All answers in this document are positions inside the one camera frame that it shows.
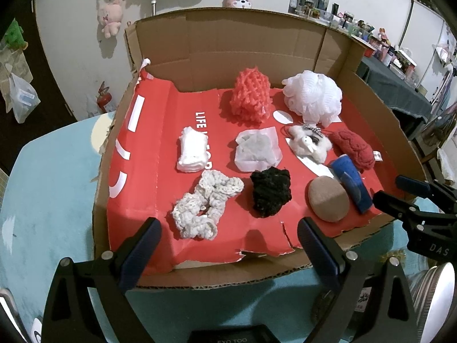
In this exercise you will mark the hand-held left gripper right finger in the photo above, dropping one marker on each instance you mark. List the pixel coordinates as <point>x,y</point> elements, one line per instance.
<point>319,253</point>

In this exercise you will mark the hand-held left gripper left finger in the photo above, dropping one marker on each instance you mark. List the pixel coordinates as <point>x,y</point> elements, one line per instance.
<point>141,253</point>

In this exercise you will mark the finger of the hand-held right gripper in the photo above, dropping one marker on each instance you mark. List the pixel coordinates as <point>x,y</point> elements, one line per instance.
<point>392,203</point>
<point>410,184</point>

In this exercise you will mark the blue cloth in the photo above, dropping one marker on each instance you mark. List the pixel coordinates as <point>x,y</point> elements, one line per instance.
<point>351,178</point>

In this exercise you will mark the beige powder puff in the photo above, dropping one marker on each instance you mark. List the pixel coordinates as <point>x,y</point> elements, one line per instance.
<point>326,198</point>

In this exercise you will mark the red knitted hat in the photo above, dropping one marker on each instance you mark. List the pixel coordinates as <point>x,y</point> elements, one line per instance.
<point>353,148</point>

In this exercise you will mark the black scrunchie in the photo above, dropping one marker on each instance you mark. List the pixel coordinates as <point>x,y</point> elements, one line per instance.
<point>269,191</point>

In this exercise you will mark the white fluffy plush charm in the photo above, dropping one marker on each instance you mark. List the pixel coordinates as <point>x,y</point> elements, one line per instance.
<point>310,146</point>

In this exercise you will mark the cream crochet scrunchie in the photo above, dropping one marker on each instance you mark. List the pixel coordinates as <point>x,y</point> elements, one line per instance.
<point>217,185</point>

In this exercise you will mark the white towel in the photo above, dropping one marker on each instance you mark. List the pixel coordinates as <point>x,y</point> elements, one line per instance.
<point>192,150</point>

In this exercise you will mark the clear packet with grey pad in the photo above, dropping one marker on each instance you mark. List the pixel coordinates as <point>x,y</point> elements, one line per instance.
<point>255,146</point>

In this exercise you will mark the white mesh bath pouf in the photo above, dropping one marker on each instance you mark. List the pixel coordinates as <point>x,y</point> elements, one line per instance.
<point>310,94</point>

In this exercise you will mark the red mesh bath pouf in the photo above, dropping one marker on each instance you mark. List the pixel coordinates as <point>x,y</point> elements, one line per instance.
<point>250,93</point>

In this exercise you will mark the red-lined cardboard box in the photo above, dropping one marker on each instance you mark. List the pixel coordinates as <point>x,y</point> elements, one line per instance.
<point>214,43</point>

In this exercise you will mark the large glass jar metal lid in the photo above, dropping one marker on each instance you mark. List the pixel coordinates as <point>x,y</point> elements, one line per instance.
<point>432,293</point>

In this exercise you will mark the table with dark cloth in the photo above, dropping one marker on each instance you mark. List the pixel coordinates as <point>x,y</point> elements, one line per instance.
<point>392,89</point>

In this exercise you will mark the white power bank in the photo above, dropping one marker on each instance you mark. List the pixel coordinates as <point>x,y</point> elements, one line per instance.
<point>36,328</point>

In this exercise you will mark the red fire extinguisher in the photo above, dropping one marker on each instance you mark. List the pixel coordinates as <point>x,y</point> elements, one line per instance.
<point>103,100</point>

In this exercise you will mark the cluttered side table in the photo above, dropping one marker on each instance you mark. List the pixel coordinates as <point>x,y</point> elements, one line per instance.
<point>357,25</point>

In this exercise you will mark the clear plastic bag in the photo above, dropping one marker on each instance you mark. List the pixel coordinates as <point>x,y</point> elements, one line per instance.
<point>23,100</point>

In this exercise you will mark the brown door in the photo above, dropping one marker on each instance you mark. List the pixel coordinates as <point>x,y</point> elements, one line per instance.
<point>43,71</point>

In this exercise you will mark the beige hanging fabric organizer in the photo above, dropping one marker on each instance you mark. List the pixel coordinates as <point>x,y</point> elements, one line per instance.
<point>10,64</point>

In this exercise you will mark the pink plush toy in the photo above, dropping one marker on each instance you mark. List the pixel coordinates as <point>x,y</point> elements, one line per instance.
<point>110,18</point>

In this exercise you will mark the pink animal plush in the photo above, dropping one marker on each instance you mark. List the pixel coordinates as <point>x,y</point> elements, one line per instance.
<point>238,0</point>

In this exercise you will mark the green plush toy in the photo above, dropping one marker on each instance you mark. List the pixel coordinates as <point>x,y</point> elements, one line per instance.
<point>14,34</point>

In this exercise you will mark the hanging charm with red bead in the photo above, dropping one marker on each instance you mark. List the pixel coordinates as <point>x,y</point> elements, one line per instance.
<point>154,0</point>

